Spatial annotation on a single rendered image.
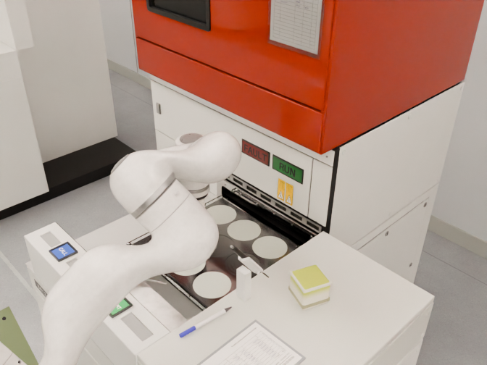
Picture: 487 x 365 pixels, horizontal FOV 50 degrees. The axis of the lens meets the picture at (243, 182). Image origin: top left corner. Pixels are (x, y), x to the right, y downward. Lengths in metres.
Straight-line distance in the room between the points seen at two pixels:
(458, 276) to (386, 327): 1.74
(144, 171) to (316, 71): 0.53
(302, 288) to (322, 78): 0.48
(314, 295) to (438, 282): 1.71
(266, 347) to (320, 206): 0.46
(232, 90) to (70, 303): 0.82
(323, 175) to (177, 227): 0.61
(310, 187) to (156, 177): 0.66
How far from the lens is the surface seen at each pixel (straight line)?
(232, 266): 1.45
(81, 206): 3.35
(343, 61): 1.24
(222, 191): 1.75
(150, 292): 1.42
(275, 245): 1.51
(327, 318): 1.24
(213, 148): 0.95
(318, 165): 1.39
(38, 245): 1.51
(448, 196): 3.07
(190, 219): 0.89
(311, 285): 1.21
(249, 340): 1.18
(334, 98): 1.26
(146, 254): 0.88
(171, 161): 0.91
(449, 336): 2.64
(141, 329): 1.23
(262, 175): 1.57
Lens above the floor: 1.87
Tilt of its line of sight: 33 degrees down
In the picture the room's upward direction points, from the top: 1 degrees clockwise
